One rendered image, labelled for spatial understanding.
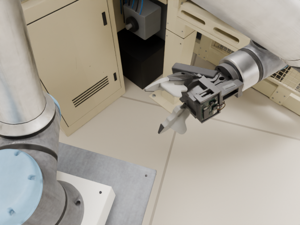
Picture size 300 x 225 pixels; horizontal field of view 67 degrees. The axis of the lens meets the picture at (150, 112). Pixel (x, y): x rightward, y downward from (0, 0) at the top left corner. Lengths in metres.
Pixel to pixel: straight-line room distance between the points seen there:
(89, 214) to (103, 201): 0.05
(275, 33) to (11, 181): 0.51
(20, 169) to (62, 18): 0.79
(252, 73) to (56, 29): 0.89
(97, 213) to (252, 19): 0.62
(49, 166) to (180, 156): 1.07
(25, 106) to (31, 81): 0.06
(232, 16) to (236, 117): 1.53
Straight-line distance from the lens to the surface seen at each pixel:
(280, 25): 0.31
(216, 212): 1.48
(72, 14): 1.19
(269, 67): 0.58
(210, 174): 1.53
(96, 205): 0.74
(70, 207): 0.69
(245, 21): 0.29
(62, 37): 1.20
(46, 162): 0.59
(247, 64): 0.54
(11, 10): 0.42
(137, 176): 0.85
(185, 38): 1.30
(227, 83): 0.52
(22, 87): 0.50
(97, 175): 0.87
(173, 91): 0.45
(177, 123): 0.55
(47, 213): 0.60
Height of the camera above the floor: 1.41
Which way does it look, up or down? 56 degrees down
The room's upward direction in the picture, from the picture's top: straight up
